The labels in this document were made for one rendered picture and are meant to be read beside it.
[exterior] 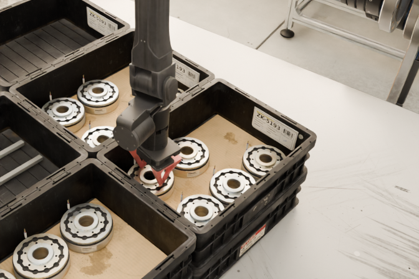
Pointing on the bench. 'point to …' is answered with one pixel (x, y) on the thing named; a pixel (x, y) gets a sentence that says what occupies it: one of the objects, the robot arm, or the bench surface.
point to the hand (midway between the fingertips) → (152, 172)
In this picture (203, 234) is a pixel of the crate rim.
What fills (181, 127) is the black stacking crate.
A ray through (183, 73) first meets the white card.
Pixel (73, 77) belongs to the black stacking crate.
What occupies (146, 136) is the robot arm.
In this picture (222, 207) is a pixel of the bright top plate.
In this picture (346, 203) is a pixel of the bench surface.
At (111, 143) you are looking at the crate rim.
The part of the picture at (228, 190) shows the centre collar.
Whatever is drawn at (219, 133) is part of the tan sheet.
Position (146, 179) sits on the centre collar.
